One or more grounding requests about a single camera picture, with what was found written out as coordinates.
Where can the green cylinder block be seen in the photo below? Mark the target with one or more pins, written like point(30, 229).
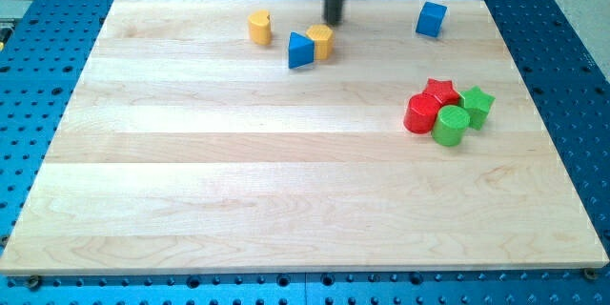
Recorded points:
point(451, 124)

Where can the light wooden board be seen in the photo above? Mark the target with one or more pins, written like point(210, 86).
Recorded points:
point(186, 148)

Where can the red cylinder block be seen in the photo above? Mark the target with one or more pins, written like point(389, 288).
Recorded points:
point(421, 113)

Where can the yellow heart block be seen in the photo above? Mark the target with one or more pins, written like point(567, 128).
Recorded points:
point(259, 25)

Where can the blue cube block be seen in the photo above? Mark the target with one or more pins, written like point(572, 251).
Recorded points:
point(430, 19)

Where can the blue triangle block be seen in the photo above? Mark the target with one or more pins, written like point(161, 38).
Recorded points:
point(301, 50)

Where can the red star block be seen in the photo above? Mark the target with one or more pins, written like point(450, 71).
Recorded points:
point(442, 91)

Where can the yellow hexagon block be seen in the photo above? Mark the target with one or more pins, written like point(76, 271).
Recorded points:
point(324, 38)

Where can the green star block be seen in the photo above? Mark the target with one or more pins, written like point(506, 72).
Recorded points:
point(478, 104)

